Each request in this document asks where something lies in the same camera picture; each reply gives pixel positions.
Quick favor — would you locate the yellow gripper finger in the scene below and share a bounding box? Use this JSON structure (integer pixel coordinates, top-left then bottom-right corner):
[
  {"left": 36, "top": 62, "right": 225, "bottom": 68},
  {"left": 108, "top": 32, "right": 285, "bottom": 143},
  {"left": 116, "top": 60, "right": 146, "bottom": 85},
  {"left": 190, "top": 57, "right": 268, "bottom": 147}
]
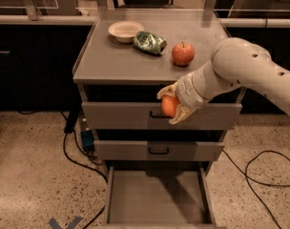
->
[
  {"left": 169, "top": 104, "right": 195, "bottom": 125},
  {"left": 156, "top": 82, "right": 177, "bottom": 99}
]

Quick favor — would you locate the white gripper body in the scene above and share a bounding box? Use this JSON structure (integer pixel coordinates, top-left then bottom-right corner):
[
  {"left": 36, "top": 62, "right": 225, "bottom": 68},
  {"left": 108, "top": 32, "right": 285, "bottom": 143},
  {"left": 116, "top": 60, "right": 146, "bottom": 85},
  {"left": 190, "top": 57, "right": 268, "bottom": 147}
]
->
[{"left": 176, "top": 71, "right": 209, "bottom": 110}]

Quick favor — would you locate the orange fruit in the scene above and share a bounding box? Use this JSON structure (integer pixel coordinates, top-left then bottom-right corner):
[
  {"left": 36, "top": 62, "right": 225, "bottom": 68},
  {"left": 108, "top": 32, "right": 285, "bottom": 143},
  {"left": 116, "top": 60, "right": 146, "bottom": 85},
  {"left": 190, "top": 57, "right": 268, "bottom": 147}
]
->
[{"left": 161, "top": 95, "right": 179, "bottom": 117}]

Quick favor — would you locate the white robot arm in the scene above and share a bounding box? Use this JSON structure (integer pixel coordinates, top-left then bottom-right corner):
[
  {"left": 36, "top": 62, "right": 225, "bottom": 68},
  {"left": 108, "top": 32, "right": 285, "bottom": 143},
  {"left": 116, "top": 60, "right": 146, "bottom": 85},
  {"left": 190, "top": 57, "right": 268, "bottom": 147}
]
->
[{"left": 157, "top": 37, "right": 290, "bottom": 125}]

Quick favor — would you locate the grey drawer cabinet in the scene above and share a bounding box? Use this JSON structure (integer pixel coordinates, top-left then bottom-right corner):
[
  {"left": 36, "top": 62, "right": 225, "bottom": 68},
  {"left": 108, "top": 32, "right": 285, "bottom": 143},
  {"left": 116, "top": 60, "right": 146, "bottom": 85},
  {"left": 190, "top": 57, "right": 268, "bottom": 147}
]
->
[{"left": 72, "top": 9, "right": 258, "bottom": 177}]

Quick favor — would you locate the grey top drawer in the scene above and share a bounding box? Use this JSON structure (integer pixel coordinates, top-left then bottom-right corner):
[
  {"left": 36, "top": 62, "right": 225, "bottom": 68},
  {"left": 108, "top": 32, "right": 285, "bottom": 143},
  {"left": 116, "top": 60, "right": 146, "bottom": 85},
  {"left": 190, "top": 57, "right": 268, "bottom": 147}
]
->
[{"left": 82, "top": 102, "right": 242, "bottom": 131}]

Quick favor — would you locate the grey drawer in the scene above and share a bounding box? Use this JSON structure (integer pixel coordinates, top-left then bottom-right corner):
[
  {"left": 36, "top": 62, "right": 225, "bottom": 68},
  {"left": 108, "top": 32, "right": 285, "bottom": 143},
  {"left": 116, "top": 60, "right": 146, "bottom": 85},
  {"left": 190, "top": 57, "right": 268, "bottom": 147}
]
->
[
  {"left": 94, "top": 140, "right": 224, "bottom": 161},
  {"left": 82, "top": 102, "right": 242, "bottom": 131},
  {"left": 103, "top": 167, "right": 217, "bottom": 229}
]

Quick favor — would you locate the grey middle drawer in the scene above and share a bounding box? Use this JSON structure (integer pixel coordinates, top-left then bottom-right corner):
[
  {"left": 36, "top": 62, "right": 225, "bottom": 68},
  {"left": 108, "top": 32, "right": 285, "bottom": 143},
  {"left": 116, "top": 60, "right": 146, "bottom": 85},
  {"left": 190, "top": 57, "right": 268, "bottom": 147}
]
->
[{"left": 94, "top": 140, "right": 224, "bottom": 161}]

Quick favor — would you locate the grey bottom drawer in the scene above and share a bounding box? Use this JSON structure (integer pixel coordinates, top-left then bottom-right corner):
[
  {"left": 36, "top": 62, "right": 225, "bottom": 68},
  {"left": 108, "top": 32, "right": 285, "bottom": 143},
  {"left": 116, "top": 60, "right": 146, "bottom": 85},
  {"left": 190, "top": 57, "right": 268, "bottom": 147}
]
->
[{"left": 103, "top": 167, "right": 217, "bottom": 229}]

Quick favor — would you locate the red apple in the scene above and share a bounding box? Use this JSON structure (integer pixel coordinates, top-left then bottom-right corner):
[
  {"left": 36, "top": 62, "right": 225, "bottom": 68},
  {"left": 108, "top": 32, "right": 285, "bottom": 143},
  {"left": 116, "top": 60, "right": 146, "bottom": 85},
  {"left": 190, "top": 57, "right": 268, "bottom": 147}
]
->
[{"left": 172, "top": 42, "right": 195, "bottom": 67}]

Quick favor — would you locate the crushed green soda can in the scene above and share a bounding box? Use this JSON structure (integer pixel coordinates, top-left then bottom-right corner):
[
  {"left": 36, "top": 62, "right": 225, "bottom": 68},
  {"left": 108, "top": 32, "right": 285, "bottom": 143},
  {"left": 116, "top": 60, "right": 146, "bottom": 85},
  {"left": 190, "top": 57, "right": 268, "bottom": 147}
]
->
[{"left": 134, "top": 31, "right": 167, "bottom": 55}]

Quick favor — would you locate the white paper bowl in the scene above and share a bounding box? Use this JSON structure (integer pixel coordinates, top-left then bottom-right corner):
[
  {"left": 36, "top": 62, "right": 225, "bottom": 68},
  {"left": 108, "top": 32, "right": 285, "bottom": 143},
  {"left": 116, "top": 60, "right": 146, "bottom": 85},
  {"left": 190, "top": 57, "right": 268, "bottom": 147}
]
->
[{"left": 108, "top": 21, "right": 144, "bottom": 43}]

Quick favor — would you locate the blue power box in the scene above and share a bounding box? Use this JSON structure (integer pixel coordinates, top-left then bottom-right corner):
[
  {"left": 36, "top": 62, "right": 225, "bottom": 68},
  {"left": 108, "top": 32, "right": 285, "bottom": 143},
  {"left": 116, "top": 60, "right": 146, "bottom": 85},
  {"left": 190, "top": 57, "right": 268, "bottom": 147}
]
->
[{"left": 80, "top": 130, "right": 94, "bottom": 152}]

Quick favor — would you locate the black floor cable right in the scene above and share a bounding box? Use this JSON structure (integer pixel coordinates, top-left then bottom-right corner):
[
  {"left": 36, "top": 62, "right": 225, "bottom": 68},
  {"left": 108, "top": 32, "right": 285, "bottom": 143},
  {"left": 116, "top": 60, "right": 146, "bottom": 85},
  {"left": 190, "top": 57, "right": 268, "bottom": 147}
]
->
[{"left": 221, "top": 148, "right": 290, "bottom": 229}]

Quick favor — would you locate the black floor cable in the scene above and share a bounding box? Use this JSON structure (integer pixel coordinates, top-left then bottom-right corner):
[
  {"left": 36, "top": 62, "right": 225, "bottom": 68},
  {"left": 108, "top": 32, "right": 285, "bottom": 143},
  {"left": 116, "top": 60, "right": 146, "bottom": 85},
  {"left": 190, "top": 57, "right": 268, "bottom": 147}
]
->
[
  {"left": 16, "top": 109, "right": 109, "bottom": 229},
  {"left": 221, "top": 148, "right": 290, "bottom": 229}
]

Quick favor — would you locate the black floor cable left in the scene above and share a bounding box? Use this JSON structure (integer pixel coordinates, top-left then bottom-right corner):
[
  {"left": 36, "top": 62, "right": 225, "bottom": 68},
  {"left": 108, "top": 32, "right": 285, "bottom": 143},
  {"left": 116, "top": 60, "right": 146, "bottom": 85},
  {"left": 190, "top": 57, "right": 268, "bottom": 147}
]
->
[{"left": 16, "top": 109, "right": 109, "bottom": 229}]

